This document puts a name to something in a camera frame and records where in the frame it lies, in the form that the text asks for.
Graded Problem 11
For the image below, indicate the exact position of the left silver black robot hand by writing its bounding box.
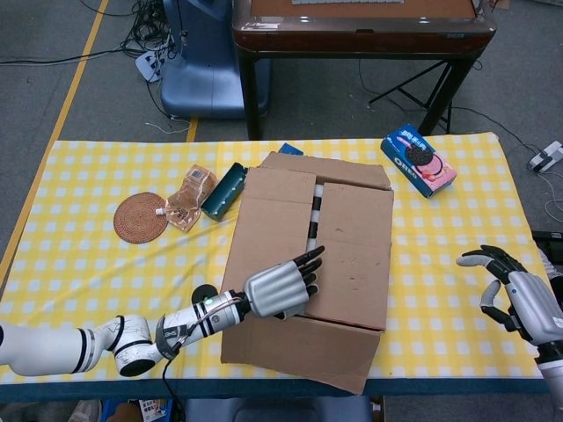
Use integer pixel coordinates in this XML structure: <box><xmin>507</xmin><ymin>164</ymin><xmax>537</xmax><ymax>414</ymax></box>
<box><xmin>242</xmin><ymin>244</ymin><xmax>326</xmax><ymax>321</ymax></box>

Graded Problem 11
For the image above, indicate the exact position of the black round disc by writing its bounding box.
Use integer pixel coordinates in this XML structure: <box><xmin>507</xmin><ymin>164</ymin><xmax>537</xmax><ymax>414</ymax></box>
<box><xmin>193</xmin><ymin>284</ymin><xmax>220</xmax><ymax>304</ymax></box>

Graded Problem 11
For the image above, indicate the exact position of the yellow white checkered tablecloth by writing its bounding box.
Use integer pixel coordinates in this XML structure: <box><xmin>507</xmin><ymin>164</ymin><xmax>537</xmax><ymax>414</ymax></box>
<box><xmin>0</xmin><ymin>131</ymin><xmax>551</xmax><ymax>383</ymax></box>

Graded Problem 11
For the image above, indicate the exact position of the long black floor cable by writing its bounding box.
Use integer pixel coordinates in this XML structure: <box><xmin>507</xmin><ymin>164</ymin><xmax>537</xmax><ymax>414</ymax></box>
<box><xmin>0</xmin><ymin>47</ymin><xmax>137</xmax><ymax>67</ymax></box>

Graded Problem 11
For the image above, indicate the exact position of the clear spout pouch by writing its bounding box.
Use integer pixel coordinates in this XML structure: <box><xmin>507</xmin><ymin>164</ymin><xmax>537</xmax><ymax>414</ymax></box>
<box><xmin>156</xmin><ymin>164</ymin><xmax>218</xmax><ymax>233</ymax></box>

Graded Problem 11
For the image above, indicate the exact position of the round woven rattan coaster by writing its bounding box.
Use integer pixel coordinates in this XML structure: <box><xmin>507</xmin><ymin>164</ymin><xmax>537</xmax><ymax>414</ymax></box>
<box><xmin>113</xmin><ymin>192</ymin><xmax>169</xmax><ymax>244</ymax></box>

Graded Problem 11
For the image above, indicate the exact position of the brown mahjong table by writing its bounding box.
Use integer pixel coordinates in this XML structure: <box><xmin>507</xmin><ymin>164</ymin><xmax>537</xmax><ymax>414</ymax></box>
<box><xmin>231</xmin><ymin>0</ymin><xmax>498</xmax><ymax>141</ymax></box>

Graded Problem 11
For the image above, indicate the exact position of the colourful printed carton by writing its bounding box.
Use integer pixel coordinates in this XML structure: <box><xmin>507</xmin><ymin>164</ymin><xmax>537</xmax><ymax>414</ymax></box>
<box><xmin>138</xmin><ymin>397</ymin><xmax>173</xmax><ymax>422</ymax></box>

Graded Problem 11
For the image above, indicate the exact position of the blue pink Oreo box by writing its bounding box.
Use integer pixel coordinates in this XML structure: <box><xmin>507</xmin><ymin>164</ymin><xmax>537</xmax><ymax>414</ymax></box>
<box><xmin>380</xmin><ymin>124</ymin><xmax>458</xmax><ymax>199</ymax></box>

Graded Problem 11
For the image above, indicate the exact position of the blue machine base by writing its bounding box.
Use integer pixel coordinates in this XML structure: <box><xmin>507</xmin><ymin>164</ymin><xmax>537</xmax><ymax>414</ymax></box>
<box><xmin>159</xmin><ymin>0</ymin><xmax>272</xmax><ymax>120</ymax></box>

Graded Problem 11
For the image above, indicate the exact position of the blue padded seat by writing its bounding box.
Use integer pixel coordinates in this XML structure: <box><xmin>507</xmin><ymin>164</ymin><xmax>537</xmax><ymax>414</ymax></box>
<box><xmin>182</xmin><ymin>395</ymin><xmax>375</xmax><ymax>422</ymax></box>

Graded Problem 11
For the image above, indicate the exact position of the large brown cardboard box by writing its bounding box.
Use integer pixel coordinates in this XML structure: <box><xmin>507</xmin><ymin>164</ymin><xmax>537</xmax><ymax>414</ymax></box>
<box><xmin>219</xmin><ymin>151</ymin><xmax>396</xmax><ymax>396</ymax></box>

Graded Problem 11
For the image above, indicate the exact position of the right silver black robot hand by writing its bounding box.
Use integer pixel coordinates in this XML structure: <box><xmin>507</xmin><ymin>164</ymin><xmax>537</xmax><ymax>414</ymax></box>
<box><xmin>456</xmin><ymin>244</ymin><xmax>563</xmax><ymax>348</ymax></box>

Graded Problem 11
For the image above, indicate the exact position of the floor cable tangle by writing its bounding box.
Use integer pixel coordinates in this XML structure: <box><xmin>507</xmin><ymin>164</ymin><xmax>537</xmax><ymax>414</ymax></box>
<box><xmin>118</xmin><ymin>0</ymin><xmax>186</xmax><ymax>58</ymax></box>

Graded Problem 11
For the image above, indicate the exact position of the dark green tin box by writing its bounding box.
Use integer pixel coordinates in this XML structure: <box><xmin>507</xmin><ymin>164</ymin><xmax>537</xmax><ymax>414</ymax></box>
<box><xmin>200</xmin><ymin>162</ymin><xmax>248</xmax><ymax>222</ymax></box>

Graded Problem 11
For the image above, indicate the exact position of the white power strip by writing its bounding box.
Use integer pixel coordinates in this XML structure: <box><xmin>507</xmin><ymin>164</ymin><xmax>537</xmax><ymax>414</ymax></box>
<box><xmin>527</xmin><ymin>140</ymin><xmax>563</xmax><ymax>172</ymax></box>
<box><xmin>135</xmin><ymin>43</ymin><xmax>175</xmax><ymax>84</ymax></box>

